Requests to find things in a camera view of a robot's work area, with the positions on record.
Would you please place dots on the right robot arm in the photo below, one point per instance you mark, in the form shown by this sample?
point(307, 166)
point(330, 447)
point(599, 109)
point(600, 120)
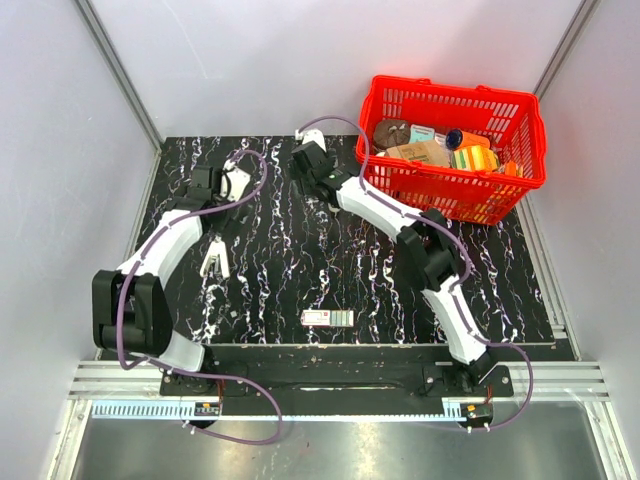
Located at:
point(426, 247)

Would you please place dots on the orange bottle blue cap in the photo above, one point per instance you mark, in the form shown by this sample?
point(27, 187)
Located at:
point(456, 139)

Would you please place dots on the staple box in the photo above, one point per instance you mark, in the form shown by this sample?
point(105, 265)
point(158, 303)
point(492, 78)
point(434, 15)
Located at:
point(328, 318)

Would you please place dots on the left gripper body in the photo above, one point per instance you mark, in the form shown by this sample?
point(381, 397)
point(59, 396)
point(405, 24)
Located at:
point(224, 221)

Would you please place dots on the teal white card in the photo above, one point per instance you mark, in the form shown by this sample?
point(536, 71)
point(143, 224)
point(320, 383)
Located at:
point(420, 134)

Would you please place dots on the red plastic basket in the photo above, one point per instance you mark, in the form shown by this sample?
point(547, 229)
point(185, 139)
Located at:
point(511, 120)

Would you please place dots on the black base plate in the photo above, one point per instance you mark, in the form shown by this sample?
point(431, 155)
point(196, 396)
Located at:
point(409, 369)

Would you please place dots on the green yellow box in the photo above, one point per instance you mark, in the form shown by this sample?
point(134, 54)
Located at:
point(475, 158)

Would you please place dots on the brown round package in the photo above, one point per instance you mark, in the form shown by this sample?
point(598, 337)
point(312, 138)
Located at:
point(391, 133)

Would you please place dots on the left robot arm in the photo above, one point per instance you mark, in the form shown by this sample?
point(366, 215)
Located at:
point(138, 283)

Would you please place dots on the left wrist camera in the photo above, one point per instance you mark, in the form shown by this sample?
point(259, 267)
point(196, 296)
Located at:
point(234, 181)

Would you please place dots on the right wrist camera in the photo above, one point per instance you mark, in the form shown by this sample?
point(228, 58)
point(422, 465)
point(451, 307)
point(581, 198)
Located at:
point(310, 136)

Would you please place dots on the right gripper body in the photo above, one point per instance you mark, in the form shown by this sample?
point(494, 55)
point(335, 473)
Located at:
point(297, 174)

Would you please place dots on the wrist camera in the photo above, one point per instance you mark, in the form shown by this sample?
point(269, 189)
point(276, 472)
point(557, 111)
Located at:
point(310, 136)
point(234, 181)

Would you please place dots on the brown cardboard box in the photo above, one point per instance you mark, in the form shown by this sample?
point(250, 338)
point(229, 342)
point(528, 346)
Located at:
point(427, 152)

